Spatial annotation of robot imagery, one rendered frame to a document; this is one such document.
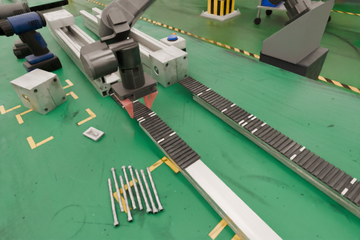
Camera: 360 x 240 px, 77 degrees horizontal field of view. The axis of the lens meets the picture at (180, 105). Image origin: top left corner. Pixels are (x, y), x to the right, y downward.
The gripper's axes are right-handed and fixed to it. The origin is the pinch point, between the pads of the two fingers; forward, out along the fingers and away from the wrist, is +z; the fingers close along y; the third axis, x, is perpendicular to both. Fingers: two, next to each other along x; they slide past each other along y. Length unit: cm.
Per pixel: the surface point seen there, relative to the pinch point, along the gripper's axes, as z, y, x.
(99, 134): 2.3, 12.0, -0.8
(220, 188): 0.0, -1.2, 30.9
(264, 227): 0.0, -2.0, 40.3
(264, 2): 48, -275, -162
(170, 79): 0.2, -16.3, -9.0
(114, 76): -1.5, -1.1, -20.1
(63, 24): -7, 1, -75
